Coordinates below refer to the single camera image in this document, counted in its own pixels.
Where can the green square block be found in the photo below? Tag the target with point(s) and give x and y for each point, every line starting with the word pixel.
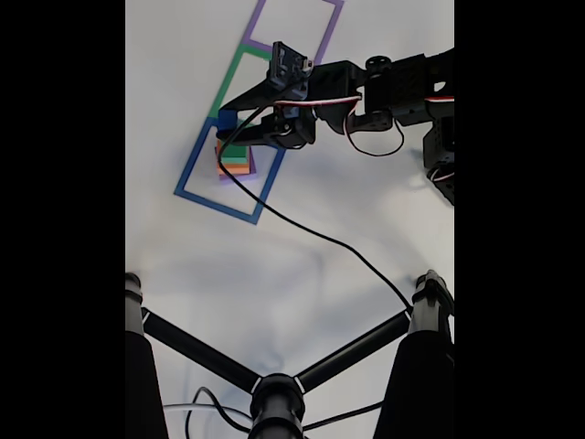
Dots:
pixel 237 153

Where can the small blue cube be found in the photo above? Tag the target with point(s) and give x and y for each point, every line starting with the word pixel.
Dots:
pixel 227 121

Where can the orange square block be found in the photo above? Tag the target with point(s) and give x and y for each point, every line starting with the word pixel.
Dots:
pixel 237 169

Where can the purple square block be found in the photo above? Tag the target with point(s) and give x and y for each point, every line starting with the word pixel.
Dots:
pixel 252 176

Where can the black tripod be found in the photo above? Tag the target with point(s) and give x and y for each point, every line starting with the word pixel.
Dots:
pixel 276 402

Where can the green square frame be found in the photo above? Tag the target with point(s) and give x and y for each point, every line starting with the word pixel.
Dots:
pixel 224 87

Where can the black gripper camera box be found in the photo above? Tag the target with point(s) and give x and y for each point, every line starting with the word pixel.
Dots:
pixel 288 68

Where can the purple square frame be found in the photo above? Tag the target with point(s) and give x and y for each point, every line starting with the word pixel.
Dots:
pixel 249 32

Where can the blue square frame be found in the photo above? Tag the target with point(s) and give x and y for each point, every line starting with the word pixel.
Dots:
pixel 192 160

